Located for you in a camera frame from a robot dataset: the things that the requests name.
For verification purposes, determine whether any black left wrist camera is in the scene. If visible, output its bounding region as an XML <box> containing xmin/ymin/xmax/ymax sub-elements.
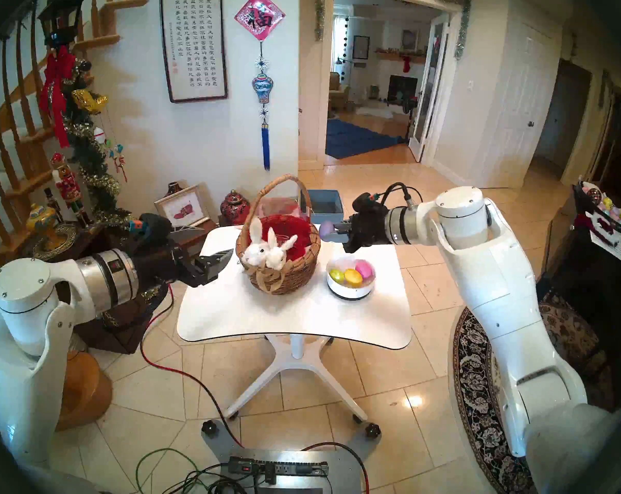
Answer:
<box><xmin>128</xmin><ymin>213</ymin><xmax>175</xmax><ymax>249</ymax></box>

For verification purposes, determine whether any white paper sheet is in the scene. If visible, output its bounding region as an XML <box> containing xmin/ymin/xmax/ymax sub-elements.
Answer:
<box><xmin>589</xmin><ymin>228</ymin><xmax>621</xmax><ymax>271</ymax></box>

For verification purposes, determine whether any gold foil ornament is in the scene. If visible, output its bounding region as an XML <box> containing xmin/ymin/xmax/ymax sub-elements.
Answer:
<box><xmin>73</xmin><ymin>89</ymin><xmax>109</xmax><ymax>114</ymax></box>

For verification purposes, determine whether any red white santa hat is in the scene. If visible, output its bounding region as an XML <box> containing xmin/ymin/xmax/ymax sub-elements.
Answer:
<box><xmin>574</xmin><ymin>214</ymin><xmax>620</xmax><ymax>236</ymax></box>

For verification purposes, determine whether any small black nutcracker figure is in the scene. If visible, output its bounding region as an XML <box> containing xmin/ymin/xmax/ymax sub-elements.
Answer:
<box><xmin>44</xmin><ymin>188</ymin><xmax>64</xmax><ymax>223</ymax></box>

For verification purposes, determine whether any wooden stair railing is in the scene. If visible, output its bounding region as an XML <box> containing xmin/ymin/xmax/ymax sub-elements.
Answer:
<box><xmin>0</xmin><ymin>0</ymin><xmax>149</xmax><ymax>267</ymax></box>

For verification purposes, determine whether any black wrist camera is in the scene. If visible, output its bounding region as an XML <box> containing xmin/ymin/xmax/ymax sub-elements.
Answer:
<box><xmin>353</xmin><ymin>192</ymin><xmax>386</xmax><ymax>214</ymax></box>
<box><xmin>128</xmin><ymin>213</ymin><xmax>175</xmax><ymax>249</ymax></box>

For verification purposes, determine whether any green cable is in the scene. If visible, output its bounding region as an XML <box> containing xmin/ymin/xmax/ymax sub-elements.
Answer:
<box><xmin>135</xmin><ymin>448</ymin><xmax>208</xmax><ymax>494</ymax></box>

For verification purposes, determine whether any dark wooden side table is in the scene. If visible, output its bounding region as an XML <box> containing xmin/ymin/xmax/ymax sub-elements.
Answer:
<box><xmin>58</xmin><ymin>220</ymin><xmax>218</xmax><ymax>355</ymax></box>

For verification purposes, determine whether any large patterned oriental rug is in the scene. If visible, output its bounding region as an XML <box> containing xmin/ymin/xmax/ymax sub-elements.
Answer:
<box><xmin>447</xmin><ymin>279</ymin><xmax>617</xmax><ymax>494</ymax></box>

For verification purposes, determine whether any white glass french door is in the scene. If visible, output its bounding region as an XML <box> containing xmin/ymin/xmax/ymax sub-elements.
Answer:
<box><xmin>408</xmin><ymin>13</ymin><xmax>450</xmax><ymax>163</ymax></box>

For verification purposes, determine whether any black grand piano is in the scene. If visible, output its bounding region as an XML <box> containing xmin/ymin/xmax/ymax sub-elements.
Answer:
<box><xmin>527</xmin><ymin>179</ymin><xmax>621</xmax><ymax>396</ymax></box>

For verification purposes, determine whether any brown wicker handle basket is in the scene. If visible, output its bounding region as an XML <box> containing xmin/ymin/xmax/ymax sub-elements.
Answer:
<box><xmin>236</xmin><ymin>174</ymin><xmax>321</xmax><ymax>295</ymax></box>

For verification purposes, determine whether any silver green tinsel garland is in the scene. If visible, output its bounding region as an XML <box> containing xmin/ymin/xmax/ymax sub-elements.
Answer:
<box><xmin>315</xmin><ymin>0</ymin><xmax>472</xmax><ymax>61</ymax></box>

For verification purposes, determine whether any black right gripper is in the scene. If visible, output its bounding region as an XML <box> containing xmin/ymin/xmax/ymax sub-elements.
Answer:
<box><xmin>325</xmin><ymin>210</ymin><xmax>388</xmax><ymax>253</ymax></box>

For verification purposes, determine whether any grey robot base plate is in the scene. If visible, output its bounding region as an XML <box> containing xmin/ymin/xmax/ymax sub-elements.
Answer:
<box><xmin>201</xmin><ymin>420</ymin><xmax>382</xmax><ymax>494</ymax></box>

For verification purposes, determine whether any red ribbon bow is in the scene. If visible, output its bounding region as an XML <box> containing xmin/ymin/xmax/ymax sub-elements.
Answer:
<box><xmin>39</xmin><ymin>45</ymin><xmax>77</xmax><ymax>149</ymax></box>

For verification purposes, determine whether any black power strip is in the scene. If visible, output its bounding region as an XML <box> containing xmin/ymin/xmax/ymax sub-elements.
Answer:
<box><xmin>228</xmin><ymin>457</ymin><xmax>329</xmax><ymax>478</ymax></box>

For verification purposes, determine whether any blue floor rug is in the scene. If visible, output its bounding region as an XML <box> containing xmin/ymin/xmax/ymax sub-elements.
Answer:
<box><xmin>325</xmin><ymin>118</ymin><xmax>405</xmax><ymax>160</ymax></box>

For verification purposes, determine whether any red diamond fu decoration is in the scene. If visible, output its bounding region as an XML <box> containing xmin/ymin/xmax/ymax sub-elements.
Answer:
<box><xmin>234</xmin><ymin>0</ymin><xmax>286</xmax><ymax>41</ymax></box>

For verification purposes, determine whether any round wooden post base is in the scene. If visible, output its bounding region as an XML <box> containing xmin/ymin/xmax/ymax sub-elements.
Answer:
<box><xmin>53</xmin><ymin>351</ymin><xmax>113</xmax><ymax>432</ymax></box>

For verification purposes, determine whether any red black lidded jar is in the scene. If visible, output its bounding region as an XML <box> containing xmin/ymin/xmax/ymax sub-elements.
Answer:
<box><xmin>220</xmin><ymin>190</ymin><xmax>251</xmax><ymax>225</ymax></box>

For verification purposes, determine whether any blue open box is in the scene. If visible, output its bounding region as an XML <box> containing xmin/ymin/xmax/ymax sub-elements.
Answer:
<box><xmin>300</xmin><ymin>190</ymin><xmax>344</xmax><ymax>226</ymax></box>

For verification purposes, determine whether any red nutcracker figure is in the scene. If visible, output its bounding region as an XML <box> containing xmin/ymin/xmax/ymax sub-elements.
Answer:
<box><xmin>50</xmin><ymin>152</ymin><xmax>92</xmax><ymax>226</ymax></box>

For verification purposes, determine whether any decorated green christmas garland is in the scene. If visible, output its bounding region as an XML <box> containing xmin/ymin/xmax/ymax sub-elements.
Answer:
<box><xmin>58</xmin><ymin>58</ymin><xmax>136</xmax><ymax>226</ymax></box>

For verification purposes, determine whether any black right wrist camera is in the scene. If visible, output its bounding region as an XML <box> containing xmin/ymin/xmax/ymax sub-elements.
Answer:
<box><xmin>353</xmin><ymin>192</ymin><xmax>386</xmax><ymax>214</ymax></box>

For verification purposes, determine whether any small white plush bunny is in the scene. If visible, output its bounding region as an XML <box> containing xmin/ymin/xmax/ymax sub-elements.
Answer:
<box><xmin>266</xmin><ymin>227</ymin><xmax>298</xmax><ymax>270</ymax></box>

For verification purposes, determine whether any red tissue basket lining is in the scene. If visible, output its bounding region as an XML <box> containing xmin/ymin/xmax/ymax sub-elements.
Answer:
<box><xmin>259</xmin><ymin>197</ymin><xmax>316</xmax><ymax>262</ymax></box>

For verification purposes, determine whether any blue vase tassel ornament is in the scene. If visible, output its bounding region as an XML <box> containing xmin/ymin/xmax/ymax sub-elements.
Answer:
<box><xmin>252</xmin><ymin>41</ymin><xmax>274</xmax><ymax>171</ymax></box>

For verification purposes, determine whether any large white plush bunny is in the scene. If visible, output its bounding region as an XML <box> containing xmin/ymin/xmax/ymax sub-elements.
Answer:
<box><xmin>241</xmin><ymin>217</ymin><xmax>270</xmax><ymax>267</ymax></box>

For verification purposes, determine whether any tan armchair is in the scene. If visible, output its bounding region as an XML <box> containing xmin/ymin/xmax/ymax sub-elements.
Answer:
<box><xmin>330</xmin><ymin>72</ymin><xmax>351</xmax><ymax>110</ymax></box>

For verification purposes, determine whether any yellow ornate vase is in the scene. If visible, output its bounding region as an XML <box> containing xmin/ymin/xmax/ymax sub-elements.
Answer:
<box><xmin>26</xmin><ymin>204</ymin><xmax>59</xmax><ymax>252</ymax></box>

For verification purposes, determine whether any framed red shoe picture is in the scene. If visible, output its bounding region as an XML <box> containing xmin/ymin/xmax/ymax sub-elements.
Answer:
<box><xmin>154</xmin><ymin>185</ymin><xmax>211</xmax><ymax>228</ymax></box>

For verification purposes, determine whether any black cable bundle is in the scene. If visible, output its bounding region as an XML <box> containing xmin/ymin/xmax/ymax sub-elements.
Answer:
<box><xmin>161</xmin><ymin>462</ymin><xmax>270</xmax><ymax>494</ymax></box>

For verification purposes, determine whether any wooden mantel shelf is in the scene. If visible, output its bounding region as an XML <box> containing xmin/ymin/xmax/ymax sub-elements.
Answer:
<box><xmin>373</xmin><ymin>50</ymin><xmax>427</xmax><ymax>65</ymax></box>

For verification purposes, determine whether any black fireplace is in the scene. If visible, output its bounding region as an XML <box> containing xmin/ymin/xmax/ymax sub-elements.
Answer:
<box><xmin>387</xmin><ymin>75</ymin><xmax>418</xmax><ymax>107</ymax></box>

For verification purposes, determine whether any white round bowl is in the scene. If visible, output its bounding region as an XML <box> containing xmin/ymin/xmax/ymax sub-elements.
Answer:
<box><xmin>326</xmin><ymin>255</ymin><xmax>377</xmax><ymax>301</ymax></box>

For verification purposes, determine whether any white table pedestal base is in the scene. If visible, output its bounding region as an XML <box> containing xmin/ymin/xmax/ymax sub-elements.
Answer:
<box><xmin>223</xmin><ymin>333</ymin><xmax>368</xmax><ymax>424</ymax></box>

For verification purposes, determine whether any black lantern lamp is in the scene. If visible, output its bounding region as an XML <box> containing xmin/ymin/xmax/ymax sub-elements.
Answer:
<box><xmin>38</xmin><ymin>0</ymin><xmax>87</xmax><ymax>48</ymax></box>

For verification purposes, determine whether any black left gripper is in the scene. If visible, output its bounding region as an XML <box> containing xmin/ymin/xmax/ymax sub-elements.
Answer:
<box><xmin>135</xmin><ymin>225</ymin><xmax>235</xmax><ymax>294</ymax></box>

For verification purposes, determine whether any black tray of ornaments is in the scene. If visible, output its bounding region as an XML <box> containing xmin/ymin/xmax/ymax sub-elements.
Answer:
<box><xmin>573</xmin><ymin>182</ymin><xmax>621</xmax><ymax>235</ymax></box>

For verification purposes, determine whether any ornate brass plate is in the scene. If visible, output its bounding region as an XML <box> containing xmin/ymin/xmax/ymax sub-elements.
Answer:
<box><xmin>31</xmin><ymin>224</ymin><xmax>79</xmax><ymax>262</ymax></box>

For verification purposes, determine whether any framed chinese calligraphy scroll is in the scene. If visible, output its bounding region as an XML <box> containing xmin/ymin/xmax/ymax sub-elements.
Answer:
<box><xmin>159</xmin><ymin>0</ymin><xmax>229</xmax><ymax>103</ymax></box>

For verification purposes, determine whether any tan burlap bow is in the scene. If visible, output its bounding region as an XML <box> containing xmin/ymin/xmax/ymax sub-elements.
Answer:
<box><xmin>244</xmin><ymin>264</ymin><xmax>288</xmax><ymax>293</ymax></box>

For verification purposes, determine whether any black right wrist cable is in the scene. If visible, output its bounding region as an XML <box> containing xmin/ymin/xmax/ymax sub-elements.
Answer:
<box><xmin>382</xmin><ymin>182</ymin><xmax>423</xmax><ymax>209</ymax></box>

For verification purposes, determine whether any white panel door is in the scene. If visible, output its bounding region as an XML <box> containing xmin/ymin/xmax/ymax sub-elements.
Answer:
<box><xmin>483</xmin><ymin>22</ymin><xmax>553</xmax><ymax>189</ymax></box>

